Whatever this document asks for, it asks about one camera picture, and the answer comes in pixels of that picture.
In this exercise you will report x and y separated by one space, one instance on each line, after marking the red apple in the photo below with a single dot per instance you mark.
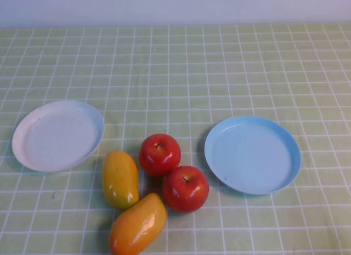
186 193
159 159

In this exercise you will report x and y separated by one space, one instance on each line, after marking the orange yellow mango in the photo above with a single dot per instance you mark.
137 227

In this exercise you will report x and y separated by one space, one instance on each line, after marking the white round plastic plate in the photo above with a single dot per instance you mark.
55 137

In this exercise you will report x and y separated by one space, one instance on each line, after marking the light blue round plate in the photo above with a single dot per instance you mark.
252 156

